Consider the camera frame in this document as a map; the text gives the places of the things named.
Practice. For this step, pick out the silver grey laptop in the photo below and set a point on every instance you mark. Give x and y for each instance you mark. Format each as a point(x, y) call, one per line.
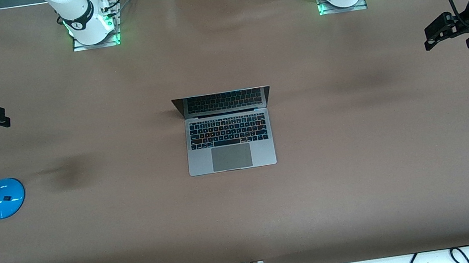
point(232, 158)

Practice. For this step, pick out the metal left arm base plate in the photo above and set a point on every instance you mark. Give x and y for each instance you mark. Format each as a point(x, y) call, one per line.
point(361, 5)

